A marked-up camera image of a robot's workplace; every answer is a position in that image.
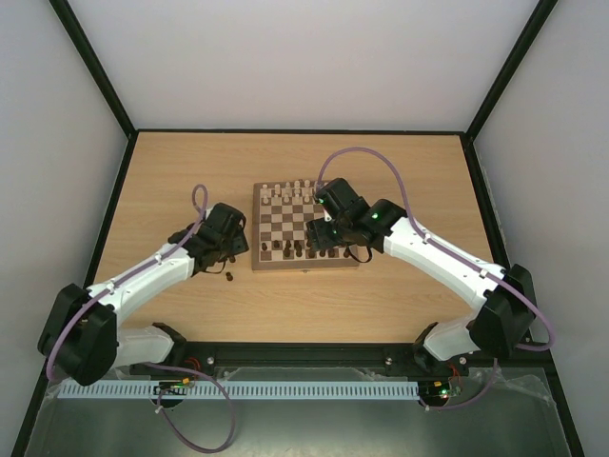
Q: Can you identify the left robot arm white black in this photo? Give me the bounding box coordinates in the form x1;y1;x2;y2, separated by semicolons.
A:
38;203;248;386

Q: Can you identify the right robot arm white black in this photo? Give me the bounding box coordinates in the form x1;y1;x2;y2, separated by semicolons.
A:
306;178;536;373

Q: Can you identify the wooden chess board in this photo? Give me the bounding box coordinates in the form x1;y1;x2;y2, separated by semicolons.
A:
250;179;359;272

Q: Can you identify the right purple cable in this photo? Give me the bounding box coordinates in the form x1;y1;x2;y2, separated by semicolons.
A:
318;147;557;411

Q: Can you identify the purple cable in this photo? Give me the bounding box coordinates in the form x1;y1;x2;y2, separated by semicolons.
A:
46;184;237;451
318;147;557;411

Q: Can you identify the black aluminium rail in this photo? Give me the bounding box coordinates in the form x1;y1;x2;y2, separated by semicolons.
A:
47;340;553;370

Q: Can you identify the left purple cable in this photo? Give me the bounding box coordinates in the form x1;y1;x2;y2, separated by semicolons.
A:
46;184;237;451

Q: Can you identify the white slotted cable duct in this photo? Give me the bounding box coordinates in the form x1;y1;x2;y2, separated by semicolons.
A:
57;380;420;401

